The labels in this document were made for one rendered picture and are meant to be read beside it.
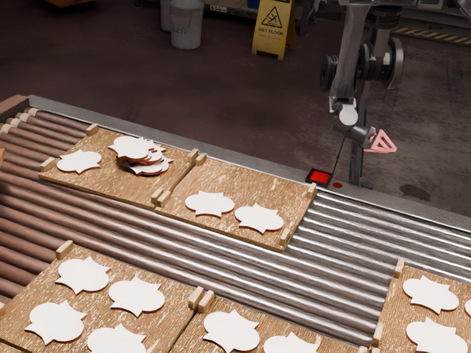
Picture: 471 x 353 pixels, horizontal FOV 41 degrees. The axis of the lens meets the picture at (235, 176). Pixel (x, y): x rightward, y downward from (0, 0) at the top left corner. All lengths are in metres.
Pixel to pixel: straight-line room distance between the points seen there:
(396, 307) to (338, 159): 2.52
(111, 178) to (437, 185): 2.50
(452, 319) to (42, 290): 1.03
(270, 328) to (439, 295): 0.47
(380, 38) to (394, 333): 1.24
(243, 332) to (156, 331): 0.20
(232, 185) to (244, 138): 2.21
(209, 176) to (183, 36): 3.58
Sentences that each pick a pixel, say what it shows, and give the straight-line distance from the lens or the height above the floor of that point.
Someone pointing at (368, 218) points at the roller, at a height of 0.92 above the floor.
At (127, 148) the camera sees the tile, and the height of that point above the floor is 1.00.
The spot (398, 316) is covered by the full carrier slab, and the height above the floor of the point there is 0.94.
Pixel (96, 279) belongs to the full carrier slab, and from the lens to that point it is 1.64.
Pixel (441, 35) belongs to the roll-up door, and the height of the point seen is 0.06.
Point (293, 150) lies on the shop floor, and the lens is 4.12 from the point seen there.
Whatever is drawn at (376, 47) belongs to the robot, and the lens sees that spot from 2.48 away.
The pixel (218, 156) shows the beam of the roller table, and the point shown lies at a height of 0.92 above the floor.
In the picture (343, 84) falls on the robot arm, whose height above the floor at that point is 1.28.
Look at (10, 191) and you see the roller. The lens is 2.05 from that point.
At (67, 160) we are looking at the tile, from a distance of 2.12.
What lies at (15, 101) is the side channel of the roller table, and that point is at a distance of 2.52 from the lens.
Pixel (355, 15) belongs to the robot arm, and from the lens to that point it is 1.85.
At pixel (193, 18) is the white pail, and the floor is 0.28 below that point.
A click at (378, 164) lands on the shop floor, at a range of 4.14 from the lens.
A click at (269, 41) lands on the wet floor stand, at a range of 5.49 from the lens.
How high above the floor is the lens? 2.04
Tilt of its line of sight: 33 degrees down
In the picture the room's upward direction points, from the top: 5 degrees clockwise
